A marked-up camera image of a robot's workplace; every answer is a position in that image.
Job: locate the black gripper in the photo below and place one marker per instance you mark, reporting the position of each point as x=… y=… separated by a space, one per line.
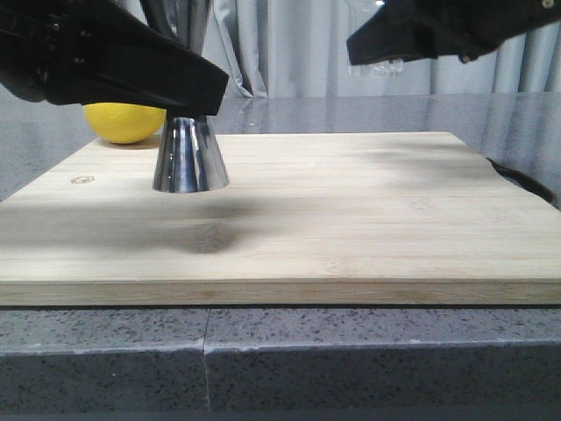
x=418 y=30
x=86 y=52

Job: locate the clear glass measuring beaker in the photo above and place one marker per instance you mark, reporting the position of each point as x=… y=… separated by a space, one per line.
x=360 y=11

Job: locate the silver double-cone steel jigger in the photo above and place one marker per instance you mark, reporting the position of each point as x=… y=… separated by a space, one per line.
x=189 y=159

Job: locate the yellow lemon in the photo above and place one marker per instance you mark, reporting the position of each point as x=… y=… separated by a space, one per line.
x=123 y=123

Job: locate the grey curtain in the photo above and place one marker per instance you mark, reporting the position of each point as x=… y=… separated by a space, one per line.
x=297 y=49

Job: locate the light wooden cutting board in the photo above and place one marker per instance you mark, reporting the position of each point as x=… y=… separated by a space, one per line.
x=362 y=218

